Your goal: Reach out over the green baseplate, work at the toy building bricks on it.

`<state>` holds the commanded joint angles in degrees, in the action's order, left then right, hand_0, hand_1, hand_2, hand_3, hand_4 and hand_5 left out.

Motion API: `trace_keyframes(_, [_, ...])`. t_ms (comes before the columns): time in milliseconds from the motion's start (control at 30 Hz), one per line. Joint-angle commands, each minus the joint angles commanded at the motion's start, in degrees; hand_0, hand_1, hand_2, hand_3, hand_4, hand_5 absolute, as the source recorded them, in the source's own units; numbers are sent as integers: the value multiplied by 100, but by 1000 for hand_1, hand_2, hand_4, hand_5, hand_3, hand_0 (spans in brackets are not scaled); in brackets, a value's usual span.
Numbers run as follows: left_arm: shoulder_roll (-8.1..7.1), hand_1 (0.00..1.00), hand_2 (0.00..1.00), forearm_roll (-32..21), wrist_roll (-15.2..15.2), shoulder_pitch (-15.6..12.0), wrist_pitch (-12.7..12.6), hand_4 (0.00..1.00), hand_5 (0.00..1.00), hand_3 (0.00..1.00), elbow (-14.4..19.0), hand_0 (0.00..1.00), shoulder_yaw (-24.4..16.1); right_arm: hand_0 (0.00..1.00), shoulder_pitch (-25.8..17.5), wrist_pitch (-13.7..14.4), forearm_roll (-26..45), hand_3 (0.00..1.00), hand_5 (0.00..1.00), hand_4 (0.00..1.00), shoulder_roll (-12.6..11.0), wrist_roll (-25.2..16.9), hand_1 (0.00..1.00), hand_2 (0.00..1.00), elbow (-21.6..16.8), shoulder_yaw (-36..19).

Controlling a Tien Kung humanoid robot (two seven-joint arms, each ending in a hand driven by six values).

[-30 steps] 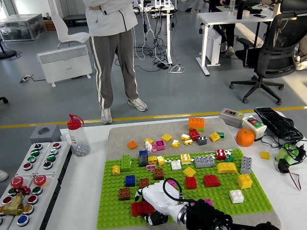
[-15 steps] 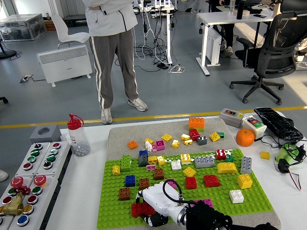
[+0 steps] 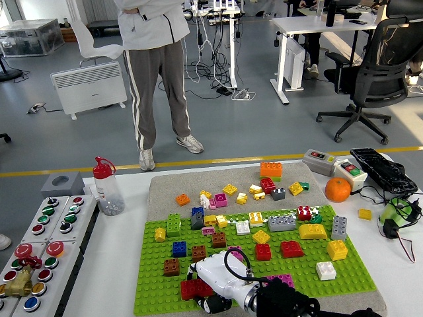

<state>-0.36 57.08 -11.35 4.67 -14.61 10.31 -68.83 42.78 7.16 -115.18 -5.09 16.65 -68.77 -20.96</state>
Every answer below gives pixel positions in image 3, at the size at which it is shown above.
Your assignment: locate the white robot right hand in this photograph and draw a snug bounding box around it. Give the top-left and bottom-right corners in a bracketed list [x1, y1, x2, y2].
[186, 253, 257, 314]

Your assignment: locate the brown square brick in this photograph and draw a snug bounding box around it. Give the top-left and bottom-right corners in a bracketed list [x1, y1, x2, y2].
[163, 258, 181, 277]
[191, 245, 208, 264]
[211, 232, 227, 249]

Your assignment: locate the large yellow square brick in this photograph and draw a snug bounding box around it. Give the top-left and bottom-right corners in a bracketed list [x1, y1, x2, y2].
[327, 240, 349, 262]

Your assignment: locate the black servo with wires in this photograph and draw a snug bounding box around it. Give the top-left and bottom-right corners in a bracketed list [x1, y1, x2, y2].
[382, 219, 417, 264]

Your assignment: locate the yellow and white brick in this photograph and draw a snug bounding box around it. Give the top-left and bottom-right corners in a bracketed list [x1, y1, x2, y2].
[248, 211, 264, 228]

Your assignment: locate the dark red square brick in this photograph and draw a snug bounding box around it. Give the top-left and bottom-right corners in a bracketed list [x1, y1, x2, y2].
[260, 177, 277, 195]

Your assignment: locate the grey box with mushroom button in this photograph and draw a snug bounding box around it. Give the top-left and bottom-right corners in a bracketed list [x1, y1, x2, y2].
[11, 240, 83, 317]
[0, 242, 47, 317]

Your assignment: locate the brass valve with red handle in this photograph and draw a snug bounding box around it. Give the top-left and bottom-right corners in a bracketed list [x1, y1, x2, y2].
[3, 256, 43, 298]

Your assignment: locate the grey switch box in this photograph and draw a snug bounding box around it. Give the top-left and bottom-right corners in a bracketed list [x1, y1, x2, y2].
[301, 149, 338, 176]

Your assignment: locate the orange fruit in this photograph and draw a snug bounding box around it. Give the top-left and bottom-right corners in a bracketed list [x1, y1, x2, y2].
[325, 177, 352, 203]

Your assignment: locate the black plug with cord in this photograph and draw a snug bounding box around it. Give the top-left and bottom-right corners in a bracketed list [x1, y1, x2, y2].
[358, 184, 423, 225]

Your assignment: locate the magenta square brick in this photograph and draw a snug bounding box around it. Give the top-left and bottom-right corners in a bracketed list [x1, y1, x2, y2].
[227, 246, 244, 262]

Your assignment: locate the long magenta brick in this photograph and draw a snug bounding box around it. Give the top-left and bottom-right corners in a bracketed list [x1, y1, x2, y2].
[264, 273, 295, 290]

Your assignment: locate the transparent storage case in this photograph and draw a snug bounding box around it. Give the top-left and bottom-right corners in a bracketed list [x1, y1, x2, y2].
[0, 18, 65, 59]

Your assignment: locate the white panel heater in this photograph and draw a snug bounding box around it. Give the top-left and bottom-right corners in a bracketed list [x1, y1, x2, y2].
[50, 61, 128, 121]

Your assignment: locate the grey block with round hole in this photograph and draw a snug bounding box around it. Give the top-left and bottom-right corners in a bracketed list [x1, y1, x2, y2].
[40, 171, 85, 200]

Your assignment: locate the green studded baseplate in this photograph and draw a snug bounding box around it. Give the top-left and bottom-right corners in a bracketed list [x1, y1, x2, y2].
[132, 204, 377, 315]

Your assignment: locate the black fan stand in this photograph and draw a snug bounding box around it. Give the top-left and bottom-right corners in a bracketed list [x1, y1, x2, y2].
[0, 54, 23, 83]

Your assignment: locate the dark grey slope brick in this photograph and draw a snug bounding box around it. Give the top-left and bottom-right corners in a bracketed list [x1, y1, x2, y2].
[190, 212, 206, 231]

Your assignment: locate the long grey brick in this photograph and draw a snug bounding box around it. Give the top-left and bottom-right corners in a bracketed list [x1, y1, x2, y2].
[266, 216, 297, 232]

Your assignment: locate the white square brick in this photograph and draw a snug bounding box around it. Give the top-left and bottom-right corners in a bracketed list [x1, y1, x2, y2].
[315, 261, 337, 281]

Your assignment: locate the black mesh office chair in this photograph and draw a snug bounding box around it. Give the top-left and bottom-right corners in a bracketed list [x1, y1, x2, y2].
[315, 0, 423, 145]

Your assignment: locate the grey felt mat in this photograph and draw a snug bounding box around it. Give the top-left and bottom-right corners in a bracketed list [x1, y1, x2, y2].
[146, 162, 388, 317]

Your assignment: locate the grey floor socket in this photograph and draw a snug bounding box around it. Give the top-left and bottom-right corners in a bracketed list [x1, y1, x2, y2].
[26, 102, 47, 116]

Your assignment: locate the yellow curved long brick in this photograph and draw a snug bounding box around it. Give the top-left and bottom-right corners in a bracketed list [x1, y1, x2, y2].
[298, 223, 328, 240]

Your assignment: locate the long orange brick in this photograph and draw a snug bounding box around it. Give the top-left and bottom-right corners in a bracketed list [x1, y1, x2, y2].
[260, 162, 284, 178]

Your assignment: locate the clear bottle with red cap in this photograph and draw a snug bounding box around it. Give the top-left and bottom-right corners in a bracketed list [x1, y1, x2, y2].
[92, 156, 126, 217]

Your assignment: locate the white red-green switch box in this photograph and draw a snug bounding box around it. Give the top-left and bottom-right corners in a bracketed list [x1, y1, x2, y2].
[334, 159, 368, 194]

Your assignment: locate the white panel under desk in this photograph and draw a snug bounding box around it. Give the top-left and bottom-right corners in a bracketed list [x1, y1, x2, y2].
[283, 34, 305, 90]

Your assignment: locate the long red brick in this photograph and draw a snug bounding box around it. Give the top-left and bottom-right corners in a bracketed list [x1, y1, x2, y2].
[180, 278, 214, 300]

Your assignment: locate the white office desk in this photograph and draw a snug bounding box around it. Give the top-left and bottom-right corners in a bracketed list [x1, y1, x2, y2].
[270, 13, 377, 106]

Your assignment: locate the grey four-button control box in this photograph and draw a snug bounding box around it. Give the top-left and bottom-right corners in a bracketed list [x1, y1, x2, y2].
[48, 194, 99, 244]
[20, 196, 71, 244]

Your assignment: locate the white plastic chair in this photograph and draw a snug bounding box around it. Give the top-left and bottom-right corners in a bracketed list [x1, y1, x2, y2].
[71, 19, 124, 69]

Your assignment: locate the white desk with cables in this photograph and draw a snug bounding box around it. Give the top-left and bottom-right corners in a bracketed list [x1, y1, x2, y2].
[184, 0, 247, 90]

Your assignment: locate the black keyboard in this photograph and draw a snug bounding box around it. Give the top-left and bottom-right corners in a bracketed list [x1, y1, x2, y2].
[349, 147, 419, 195]

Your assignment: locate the red rounded brick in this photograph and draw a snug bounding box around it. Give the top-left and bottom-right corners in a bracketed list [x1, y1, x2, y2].
[280, 240, 305, 259]

